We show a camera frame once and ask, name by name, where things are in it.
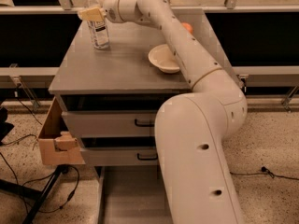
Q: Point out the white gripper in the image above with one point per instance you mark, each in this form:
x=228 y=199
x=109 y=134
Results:
x=110 y=9

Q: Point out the clear plastic water bottle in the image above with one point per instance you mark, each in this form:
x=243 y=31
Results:
x=98 y=29

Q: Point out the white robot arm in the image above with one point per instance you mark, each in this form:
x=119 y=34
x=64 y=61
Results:
x=189 y=128

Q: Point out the grey drawer cabinet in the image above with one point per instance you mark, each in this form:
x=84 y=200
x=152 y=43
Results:
x=128 y=43

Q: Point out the grey top drawer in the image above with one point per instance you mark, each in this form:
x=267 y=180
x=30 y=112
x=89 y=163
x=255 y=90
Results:
x=88 y=124

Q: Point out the grey drawer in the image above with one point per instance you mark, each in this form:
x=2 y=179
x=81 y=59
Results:
x=132 y=195
x=127 y=156
x=88 y=124

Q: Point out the grey middle drawer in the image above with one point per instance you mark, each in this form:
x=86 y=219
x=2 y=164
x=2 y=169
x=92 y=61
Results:
x=127 y=156

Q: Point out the grey bottom drawer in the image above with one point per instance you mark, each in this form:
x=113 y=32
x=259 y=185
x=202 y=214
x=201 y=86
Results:
x=132 y=195

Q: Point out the white bowl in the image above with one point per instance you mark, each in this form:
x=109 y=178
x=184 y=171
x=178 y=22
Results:
x=162 y=58

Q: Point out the orange fruit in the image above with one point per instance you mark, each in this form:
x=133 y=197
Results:
x=188 y=27

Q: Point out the cardboard box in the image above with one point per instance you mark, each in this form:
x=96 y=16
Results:
x=56 y=144

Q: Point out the black tripod stand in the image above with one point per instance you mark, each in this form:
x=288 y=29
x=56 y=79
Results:
x=38 y=196

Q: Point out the metal railing frame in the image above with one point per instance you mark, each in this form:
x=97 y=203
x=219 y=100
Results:
x=223 y=40

